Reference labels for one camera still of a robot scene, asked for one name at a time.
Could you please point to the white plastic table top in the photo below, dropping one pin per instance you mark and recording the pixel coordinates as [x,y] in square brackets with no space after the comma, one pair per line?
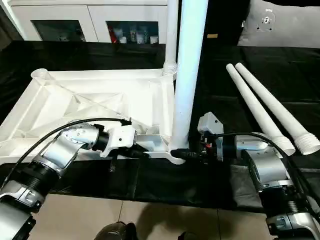
[90,105]

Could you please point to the white plastic table leg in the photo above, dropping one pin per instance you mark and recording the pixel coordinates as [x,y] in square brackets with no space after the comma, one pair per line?
[255,107]
[190,65]
[171,35]
[275,102]

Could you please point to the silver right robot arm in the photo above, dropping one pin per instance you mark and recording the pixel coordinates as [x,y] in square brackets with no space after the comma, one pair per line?
[265,170]

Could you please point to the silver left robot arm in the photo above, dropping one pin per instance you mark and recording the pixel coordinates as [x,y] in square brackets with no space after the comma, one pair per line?
[50,160]

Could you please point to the dark left robot foot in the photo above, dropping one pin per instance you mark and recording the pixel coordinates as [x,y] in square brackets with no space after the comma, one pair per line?
[115,232]

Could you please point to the dark robot foot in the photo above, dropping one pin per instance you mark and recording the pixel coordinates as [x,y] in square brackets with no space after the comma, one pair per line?
[189,236]
[115,232]

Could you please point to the dark right robot foot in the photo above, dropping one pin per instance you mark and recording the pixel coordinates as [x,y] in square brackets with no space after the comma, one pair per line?
[189,236]

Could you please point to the black work mat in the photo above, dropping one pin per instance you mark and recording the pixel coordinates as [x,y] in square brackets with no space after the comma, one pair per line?
[280,65]

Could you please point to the small yellow label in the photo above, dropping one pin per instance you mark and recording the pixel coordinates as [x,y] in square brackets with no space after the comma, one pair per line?
[212,36]

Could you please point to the white cabinet with glass doors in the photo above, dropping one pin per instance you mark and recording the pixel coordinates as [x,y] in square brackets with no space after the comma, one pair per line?
[90,22]

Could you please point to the grey cushion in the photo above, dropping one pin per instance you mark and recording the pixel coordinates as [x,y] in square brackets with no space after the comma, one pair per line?
[285,25]

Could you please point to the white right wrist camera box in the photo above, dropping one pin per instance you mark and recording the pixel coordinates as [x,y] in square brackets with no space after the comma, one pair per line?
[210,124]

